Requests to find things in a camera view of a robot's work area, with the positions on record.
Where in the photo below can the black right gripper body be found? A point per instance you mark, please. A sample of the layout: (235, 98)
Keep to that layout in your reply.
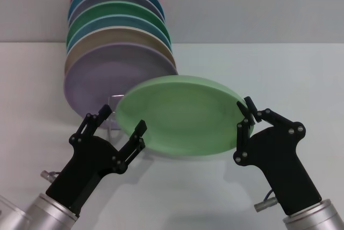
(285, 165)

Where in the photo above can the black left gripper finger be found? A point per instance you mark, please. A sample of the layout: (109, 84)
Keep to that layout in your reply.
(92, 122)
(138, 133)

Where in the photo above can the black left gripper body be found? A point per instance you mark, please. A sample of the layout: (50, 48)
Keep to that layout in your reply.
(86, 165)

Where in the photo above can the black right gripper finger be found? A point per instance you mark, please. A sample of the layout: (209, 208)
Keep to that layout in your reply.
(242, 133)
(276, 121)

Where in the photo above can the light green plate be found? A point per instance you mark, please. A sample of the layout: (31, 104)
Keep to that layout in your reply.
(182, 117)

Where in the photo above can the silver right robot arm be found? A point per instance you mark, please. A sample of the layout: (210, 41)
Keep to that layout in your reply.
(317, 216)

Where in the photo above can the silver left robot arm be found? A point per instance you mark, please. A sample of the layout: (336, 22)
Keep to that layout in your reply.
(40, 214)

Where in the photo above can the purple plate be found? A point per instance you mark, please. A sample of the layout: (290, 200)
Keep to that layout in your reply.
(94, 79)

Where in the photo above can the beige plate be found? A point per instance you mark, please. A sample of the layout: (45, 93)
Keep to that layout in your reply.
(118, 35)

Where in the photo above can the blue plate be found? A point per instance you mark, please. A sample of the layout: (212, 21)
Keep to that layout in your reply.
(118, 20)

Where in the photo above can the dark green plate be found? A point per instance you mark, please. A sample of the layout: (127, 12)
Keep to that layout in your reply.
(118, 8)

